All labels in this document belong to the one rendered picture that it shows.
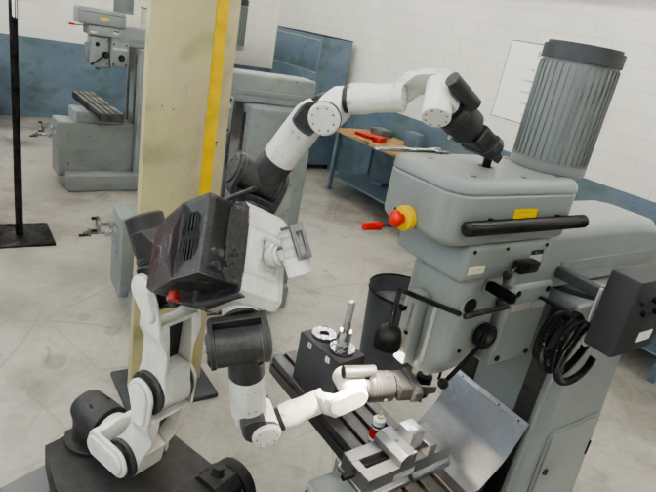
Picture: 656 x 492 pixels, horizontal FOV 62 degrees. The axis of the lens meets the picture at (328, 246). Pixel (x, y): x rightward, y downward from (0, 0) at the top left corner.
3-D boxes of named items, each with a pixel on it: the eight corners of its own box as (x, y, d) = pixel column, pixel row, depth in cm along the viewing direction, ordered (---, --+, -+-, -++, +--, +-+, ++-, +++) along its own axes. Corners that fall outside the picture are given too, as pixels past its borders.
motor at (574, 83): (554, 179, 139) (599, 45, 127) (494, 156, 153) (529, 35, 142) (598, 179, 150) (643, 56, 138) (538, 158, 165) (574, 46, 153)
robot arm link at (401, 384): (427, 385, 153) (389, 387, 149) (418, 412, 157) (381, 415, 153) (407, 358, 164) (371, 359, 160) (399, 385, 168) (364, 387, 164)
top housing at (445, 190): (443, 252, 121) (463, 183, 116) (372, 210, 141) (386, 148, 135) (567, 239, 148) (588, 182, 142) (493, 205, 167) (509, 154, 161)
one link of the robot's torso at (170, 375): (125, 406, 173) (123, 267, 159) (170, 384, 187) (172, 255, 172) (156, 427, 165) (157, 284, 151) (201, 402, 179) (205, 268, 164)
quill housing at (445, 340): (430, 389, 146) (463, 281, 134) (383, 347, 161) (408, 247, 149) (478, 374, 157) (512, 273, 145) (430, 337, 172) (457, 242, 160)
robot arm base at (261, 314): (209, 381, 132) (207, 361, 123) (204, 332, 139) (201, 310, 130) (271, 370, 135) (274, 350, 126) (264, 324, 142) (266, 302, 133)
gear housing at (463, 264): (459, 286, 131) (470, 247, 127) (394, 245, 149) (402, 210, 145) (544, 272, 150) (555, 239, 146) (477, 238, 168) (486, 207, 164)
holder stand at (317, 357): (329, 409, 190) (340, 360, 182) (292, 374, 205) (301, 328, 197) (355, 399, 197) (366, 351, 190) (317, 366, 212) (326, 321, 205)
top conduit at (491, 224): (470, 239, 119) (473, 225, 117) (456, 232, 122) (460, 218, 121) (587, 229, 144) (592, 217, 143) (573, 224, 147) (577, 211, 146)
